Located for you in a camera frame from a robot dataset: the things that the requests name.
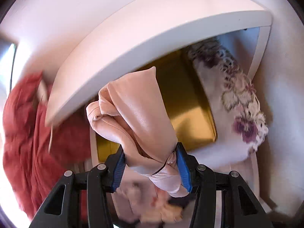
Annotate white wardrobe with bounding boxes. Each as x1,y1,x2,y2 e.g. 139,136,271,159
45,11,285,214

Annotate white floral quilt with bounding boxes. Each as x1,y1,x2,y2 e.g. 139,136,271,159
185,38,269,169

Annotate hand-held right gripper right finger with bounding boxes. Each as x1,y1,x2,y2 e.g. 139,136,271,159
175,142,273,228

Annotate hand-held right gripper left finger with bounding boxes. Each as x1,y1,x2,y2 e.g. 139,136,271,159
28,145,126,228

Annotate peach pink cloth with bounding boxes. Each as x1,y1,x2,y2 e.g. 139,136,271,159
86,66,188,198

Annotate brown box with gold lining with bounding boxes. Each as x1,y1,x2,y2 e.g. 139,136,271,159
96,50,218,169

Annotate red hanging garment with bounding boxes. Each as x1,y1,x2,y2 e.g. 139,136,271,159
2,72,95,221

